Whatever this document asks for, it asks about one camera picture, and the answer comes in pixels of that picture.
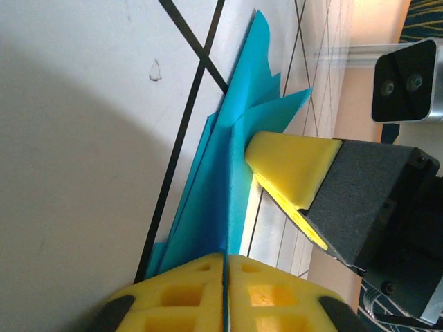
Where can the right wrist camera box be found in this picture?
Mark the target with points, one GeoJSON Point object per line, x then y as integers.
{"type": "Point", "coordinates": [405, 83]}

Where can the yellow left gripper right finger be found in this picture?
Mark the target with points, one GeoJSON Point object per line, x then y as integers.
{"type": "Point", "coordinates": [284, 304]}

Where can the blue paper sheet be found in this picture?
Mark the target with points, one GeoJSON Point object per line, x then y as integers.
{"type": "Point", "coordinates": [214, 166]}

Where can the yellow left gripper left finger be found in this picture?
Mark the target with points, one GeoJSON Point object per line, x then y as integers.
{"type": "Point", "coordinates": [173, 304]}

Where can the wide aluminium mounting rail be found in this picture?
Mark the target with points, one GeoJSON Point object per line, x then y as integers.
{"type": "Point", "coordinates": [277, 224]}

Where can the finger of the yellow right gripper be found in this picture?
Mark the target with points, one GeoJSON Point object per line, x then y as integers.
{"type": "Point", "coordinates": [294, 162]}

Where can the aluminium table edge rail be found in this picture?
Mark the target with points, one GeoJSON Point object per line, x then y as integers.
{"type": "Point", "coordinates": [346, 55]}

